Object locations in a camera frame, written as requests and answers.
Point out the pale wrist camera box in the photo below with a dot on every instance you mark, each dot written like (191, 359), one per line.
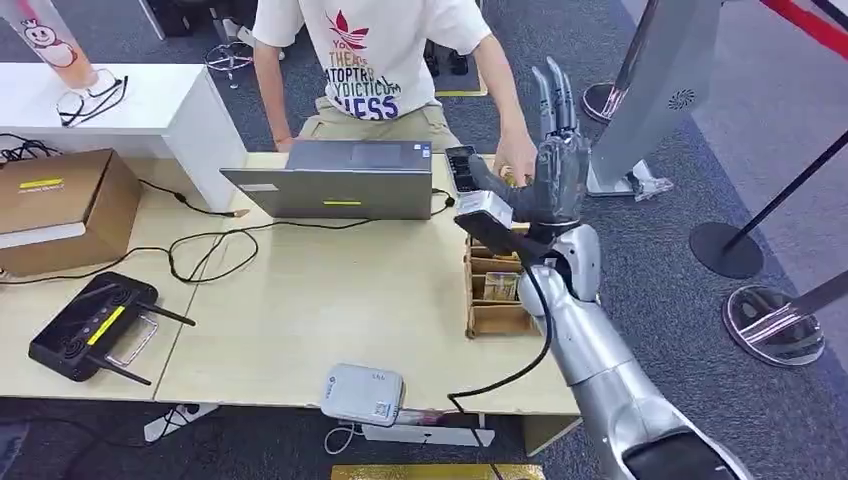
(485, 208)

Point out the white power strip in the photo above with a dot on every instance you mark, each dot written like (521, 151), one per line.
(179, 420)

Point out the black base stanchion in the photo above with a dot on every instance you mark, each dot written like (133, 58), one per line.
(725, 252)

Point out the chrome base stanchion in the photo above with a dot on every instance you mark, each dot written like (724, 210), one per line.
(599, 102)
(772, 328)

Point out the white under-desk bar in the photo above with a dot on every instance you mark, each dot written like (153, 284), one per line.
(427, 435)

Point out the black-rimmed glasses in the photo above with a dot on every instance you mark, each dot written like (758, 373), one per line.
(83, 106)

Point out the gold floor plate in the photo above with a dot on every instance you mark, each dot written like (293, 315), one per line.
(437, 473)

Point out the chrome chair base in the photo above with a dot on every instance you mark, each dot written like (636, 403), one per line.
(228, 58)

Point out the grey laptop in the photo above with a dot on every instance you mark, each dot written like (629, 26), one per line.
(344, 185)

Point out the wooden card box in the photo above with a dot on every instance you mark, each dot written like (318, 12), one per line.
(493, 318)

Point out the person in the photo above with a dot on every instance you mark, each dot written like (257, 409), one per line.
(378, 46)

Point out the pink snowman banner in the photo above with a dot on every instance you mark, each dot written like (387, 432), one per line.
(50, 40)

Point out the brown cardboard box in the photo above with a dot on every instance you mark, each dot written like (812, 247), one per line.
(60, 199)

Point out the person's right hand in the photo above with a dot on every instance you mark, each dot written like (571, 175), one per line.
(285, 144)

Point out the grey panel stand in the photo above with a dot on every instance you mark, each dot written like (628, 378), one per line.
(662, 79)

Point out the black router with antennas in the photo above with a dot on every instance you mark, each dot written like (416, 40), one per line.
(86, 331)

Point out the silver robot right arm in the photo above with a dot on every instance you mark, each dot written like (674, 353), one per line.
(590, 331)

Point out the grey smartphone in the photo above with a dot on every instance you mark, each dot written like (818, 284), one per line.
(458, 169)

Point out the yellow-edged floor mat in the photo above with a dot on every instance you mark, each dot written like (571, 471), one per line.
(460, 85)

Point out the gold printed card stack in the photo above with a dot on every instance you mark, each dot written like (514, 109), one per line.
(500, 286)

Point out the white counter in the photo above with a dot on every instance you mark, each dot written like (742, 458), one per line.
(166, 106)

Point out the red barrier belt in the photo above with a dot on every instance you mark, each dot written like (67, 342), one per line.
(805, 25)

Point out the small grey device box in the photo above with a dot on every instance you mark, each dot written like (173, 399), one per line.
(363, 394)

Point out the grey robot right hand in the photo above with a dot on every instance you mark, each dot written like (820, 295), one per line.
(560, 179)

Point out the person's left hand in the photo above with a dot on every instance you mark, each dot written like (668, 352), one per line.
(515, 156)

